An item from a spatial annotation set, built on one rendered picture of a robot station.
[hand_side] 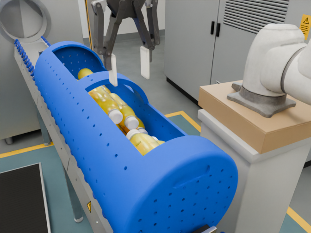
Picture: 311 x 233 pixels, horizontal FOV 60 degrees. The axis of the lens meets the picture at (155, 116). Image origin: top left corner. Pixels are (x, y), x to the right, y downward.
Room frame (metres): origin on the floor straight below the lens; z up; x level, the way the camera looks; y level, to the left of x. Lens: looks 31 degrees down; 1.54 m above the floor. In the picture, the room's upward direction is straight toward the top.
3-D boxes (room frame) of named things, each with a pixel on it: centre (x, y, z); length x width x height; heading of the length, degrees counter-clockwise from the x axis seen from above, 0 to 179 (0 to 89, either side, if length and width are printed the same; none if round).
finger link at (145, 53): (0.59, 0.02, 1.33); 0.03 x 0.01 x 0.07; 31
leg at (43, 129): (2.05, 1.02, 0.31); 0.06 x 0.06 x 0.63; 31
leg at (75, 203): (1.21, 0.52, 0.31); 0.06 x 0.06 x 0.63; 31
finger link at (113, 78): (0.55, 0.09, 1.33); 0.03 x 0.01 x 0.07; 31
